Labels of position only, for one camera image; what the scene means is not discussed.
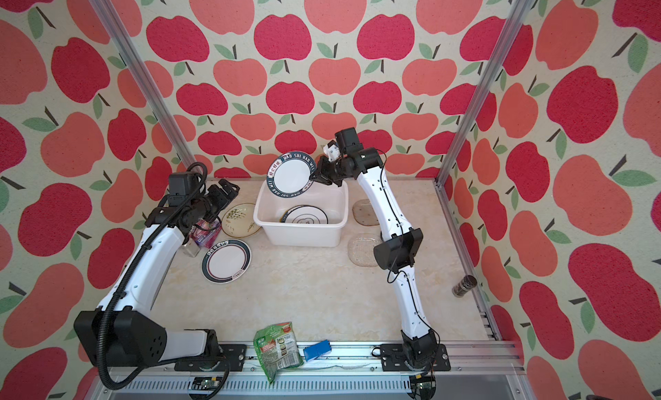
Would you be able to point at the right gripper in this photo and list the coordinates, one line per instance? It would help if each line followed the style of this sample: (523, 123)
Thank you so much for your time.
(322, 175)

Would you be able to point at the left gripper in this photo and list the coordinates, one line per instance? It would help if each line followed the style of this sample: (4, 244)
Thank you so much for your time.
(224, 201)

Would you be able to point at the white plate black rings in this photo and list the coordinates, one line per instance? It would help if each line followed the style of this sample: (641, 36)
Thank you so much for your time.
(304, 215)

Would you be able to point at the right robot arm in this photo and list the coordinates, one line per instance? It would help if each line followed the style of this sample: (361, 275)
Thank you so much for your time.
(400, 244)

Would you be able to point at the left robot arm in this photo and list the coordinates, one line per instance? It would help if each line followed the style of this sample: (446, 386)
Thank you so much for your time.
(119, 336)

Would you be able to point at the white plastic bin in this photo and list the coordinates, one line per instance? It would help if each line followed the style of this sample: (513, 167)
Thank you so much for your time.
(314, 219)

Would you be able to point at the beige willow pattern plate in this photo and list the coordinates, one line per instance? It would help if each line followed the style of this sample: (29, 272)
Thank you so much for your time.
(239, 221)

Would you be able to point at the purple snack bag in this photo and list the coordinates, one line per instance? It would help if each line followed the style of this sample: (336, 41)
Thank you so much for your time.
(204, 234)

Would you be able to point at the small jar black lid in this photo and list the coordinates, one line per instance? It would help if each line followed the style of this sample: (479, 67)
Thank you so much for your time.
(190, 248)

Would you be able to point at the red green rim plate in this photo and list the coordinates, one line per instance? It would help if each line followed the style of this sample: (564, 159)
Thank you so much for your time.
(226, 261)

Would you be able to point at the clear pink glass plate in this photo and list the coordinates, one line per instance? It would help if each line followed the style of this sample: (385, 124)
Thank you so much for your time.
(361, 250)

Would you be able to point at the green snack packet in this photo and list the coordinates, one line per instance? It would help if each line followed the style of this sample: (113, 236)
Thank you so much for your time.
(277, 349)

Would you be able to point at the blue small box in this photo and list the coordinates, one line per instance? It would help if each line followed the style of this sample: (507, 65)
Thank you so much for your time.
(317, 350)

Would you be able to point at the dark spice jar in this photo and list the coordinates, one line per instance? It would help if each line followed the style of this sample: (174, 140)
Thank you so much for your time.
(464, 286)

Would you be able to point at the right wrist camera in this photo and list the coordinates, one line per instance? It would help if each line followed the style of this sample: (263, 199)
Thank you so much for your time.
(332, 151)

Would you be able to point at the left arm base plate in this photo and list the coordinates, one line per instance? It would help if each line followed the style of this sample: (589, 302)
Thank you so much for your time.
(222, 357)

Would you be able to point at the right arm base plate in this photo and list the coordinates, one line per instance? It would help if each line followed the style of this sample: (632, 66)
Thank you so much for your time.
(397, 358)

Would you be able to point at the left aluminium frame post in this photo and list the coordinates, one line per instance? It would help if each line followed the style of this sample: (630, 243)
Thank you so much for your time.
(112, 22)

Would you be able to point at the aluminium frame post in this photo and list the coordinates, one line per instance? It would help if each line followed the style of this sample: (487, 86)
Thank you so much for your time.
(494, 66)
(112, 22)

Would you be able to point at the aluminium front rail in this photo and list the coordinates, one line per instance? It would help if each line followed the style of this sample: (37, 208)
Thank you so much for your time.
(352, 370)

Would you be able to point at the right aluminium frame post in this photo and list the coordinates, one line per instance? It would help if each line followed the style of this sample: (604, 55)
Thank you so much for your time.
(494, 66)

